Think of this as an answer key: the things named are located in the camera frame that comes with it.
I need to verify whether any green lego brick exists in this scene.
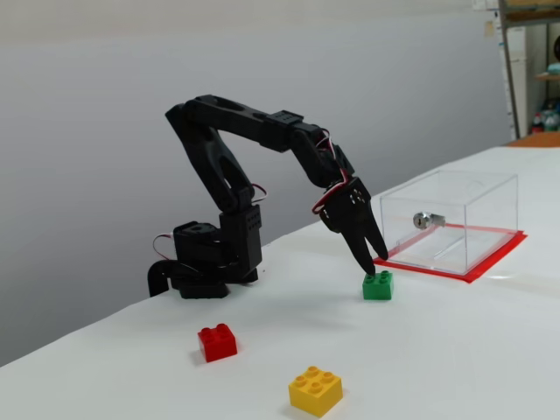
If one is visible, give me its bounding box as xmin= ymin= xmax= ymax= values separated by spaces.
xmin=361 ymin=269 xmax=395 ymax=302

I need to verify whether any transparent plastic box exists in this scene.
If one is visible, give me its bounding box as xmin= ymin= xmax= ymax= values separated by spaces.
xmin=379 ymin=169 xmax=519 ymax=276

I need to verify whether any green plastic bottle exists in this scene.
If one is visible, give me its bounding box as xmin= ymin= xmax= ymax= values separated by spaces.
xmin=542 ymin=101 xmax=560 ymax=133

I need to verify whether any red lego brick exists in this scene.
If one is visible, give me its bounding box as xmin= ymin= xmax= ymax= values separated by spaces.
xmin=197 ymin=322 xmax=239 ymax=363

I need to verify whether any silver cam lock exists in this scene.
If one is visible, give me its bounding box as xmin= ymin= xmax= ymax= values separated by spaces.
xmin=412 ymin=211 xmax=447 ymax=231

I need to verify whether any black table clamp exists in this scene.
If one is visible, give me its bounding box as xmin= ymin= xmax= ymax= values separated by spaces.
xmin=147 ymin=259 xmax=177 ymax=299

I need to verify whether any red tape frame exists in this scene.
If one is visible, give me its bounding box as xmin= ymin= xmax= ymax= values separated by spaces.
xmin=370 ymin=222 xmax=529 ymax=285

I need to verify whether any yellow lego brick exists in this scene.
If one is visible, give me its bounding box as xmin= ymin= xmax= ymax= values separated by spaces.
xmin=287 ymin=365 xmax=344 ymax=418

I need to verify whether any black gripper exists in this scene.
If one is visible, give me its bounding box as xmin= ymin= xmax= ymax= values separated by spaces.
xmin=318 ymin=176 xmax=389 ymax=277

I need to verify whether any red white base cable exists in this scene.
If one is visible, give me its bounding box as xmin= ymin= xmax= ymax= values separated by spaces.
xmin=151 ymin=234 xmax=176 ymax=263

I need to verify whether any orange wooden table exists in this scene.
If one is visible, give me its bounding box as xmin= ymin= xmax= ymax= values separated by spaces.
xmin=501 ymin=130 xmax=560 ymax=149

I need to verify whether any metal shelf rack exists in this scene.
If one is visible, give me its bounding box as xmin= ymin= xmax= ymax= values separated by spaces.
xmin=497 ymin=0 xmax=560 ymax=141

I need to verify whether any red white wrist cable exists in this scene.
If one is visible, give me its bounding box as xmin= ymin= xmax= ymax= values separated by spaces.
xmin=311 ymin=129 xmax=352 ymax=215

